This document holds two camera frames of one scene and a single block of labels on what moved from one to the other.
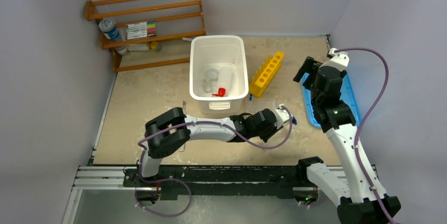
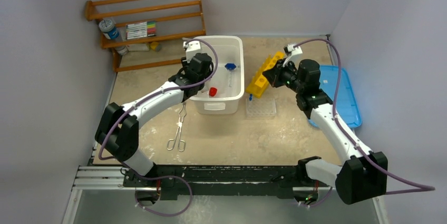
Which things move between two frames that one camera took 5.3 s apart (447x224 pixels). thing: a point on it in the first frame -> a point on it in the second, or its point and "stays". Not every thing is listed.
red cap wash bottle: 226,81 -> 212,91
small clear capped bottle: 122,50 stays
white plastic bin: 219,72 stays
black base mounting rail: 180,181 stays
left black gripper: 273,127 -> 186,65
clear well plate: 256,105 stays
